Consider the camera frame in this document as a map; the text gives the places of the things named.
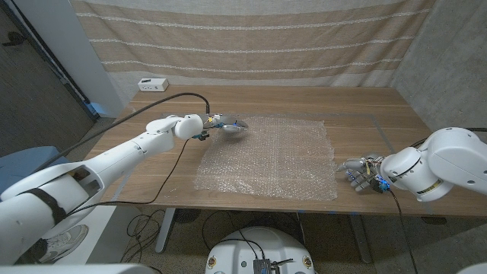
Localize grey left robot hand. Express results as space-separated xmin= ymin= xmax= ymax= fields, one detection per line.
xmin=203 ymin=113 xmax=249 ymax=134

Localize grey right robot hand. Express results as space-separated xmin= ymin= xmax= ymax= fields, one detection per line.
xmin=336 ymin=154 xmax=385 ymax=193

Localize clear bubble wrap sheet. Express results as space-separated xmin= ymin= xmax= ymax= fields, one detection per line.
xmin=193 ymin=116 xmax=339 ymax=202

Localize white power strip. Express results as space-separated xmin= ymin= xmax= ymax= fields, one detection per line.
xmin=137 ymin=78 xmax=170 ymax=93

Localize grey metal table leg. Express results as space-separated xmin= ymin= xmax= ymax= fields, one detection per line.
xmin=154 ymin=207 xmax=177 ymax=254
xmin=348 ymin=213 xmax=374 ymax=264

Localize beige striped fabric backdrop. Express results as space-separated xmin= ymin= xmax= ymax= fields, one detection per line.
xmin=70 ymin=0 xmax=437 ymax=88

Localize black round floor grille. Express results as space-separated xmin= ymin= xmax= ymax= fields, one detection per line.
xmin=174 ymin=208 xmax=201 ymax=225

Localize white robot torso base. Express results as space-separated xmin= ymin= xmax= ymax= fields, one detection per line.
xmin=205 ymin=226 xmax=316 ymax=274

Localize small black torso box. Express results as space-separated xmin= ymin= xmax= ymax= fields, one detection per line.
xmin=253 ymin=258 xmax=272 ymax=274

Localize dark door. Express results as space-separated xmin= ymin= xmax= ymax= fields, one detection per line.
xmin=0 ymin=7 xmax=96 ymax=158

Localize grey white sneaker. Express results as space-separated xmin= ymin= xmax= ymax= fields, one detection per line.
xmin=37 ymin=224 xmax=89 ymax=264

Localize blue upholstered chair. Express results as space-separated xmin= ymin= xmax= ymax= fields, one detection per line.
xmin=0 ymin=146 xmax=73 ymax=191

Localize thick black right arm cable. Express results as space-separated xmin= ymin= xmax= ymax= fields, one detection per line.
xmin=409 ymin=127 xmax=487 ymax=148

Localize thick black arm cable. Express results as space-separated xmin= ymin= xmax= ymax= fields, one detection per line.
xmin=409 ymin=127 xmax=487 ymax=148
xmin=33 ymin=92 xmax=212 ymax=174

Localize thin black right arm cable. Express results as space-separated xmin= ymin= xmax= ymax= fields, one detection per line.
xmin=388 ymin=189 xmax=419 ymax=274

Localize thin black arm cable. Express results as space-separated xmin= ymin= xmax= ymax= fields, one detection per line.
xmin=68 ymin=139 xmax=191 ymax=218
xmin=388 ymin=189 xmax=419 ymax=274

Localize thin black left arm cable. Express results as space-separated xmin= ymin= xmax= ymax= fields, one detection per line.
xmin=68 ymin=139 xmax=191 ymax=218

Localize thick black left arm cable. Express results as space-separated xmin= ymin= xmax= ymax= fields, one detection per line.
xmin=33 ymin=92 xmax=212 ymax=174

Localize black cable on torso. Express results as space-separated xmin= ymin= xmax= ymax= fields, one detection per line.
xmin=201 ymin=210 xmax=266 ymax=260

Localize small blue wall object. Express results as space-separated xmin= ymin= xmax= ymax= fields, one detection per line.
xmin=89 ymin=101 xmax=110 ymax=118

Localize tangled black floor cables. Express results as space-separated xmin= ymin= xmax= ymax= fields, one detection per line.
xmin=125 ymin=209 xmax=168 ymax=263

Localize black door handle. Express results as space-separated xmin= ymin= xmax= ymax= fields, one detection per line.
xmin=2 ymin=31 xmax=24 ymax=47

